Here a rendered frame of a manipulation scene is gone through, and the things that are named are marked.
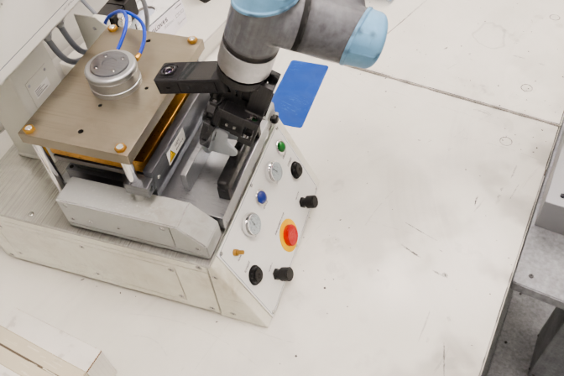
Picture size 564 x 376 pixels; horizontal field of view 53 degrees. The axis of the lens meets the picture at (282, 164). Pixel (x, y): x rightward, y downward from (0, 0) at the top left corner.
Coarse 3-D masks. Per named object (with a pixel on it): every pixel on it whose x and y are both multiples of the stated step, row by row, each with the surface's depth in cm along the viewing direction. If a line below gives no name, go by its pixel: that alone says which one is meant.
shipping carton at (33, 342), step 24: (24, 312) 93; (0, 336) 91; (24, 336) 90; (48, 336) 90; (72, 336) 90; (0, 360) 88; (24, 360) 88; (48, 360) 87; (72, 360) 87; (96, 360) 87
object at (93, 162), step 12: (180, 96) 93; (168, 108) 91; (168, 120) 89; (156, 132) 88; (144, 144) 86; (156, 144) 86; (60, 156) 90; (72, 156) 88; (84, 156) 87; (144, 156) 84; (108, 168) 88; (120, 168) 87
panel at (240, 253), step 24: (288, 144) 109; (264, 168) 101; (288, 168) 108; (288, 192) 107; (312, 192) 115; (240, 216) 94; (264, 216) 100; (288, 216) 106; (240, 240) 93; (264, 240) 99; (240, 264) 93; (264, 264) 98; (288, 264) 104; (264, 288) 98
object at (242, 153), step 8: (256, 136) 97; (240, 144) 91; (240, 152) 90; (232, 160) 89; (240, 160) 90; (224, 168) 88; (232, 168) 88; (240, 168) 91; (224, 176) 87; (232, 176) 88; (224, 184) 86; (232, 184) 88; (224, 192) 88
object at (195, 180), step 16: (192, 144) 98; (256, 144) 97; (192, 160) 90; (208, 160) 95; (224, 160) 95; (64, 176) 95; (176, 176) 93; (192, 176) 90; (208, 176) 93; (240, 176) 92; (176, 192) 91; (192, 192) 91; (208, 192) 90; (240, 192) 93; (208, 208) 88; (224, 208) 88; (224, 224) 88
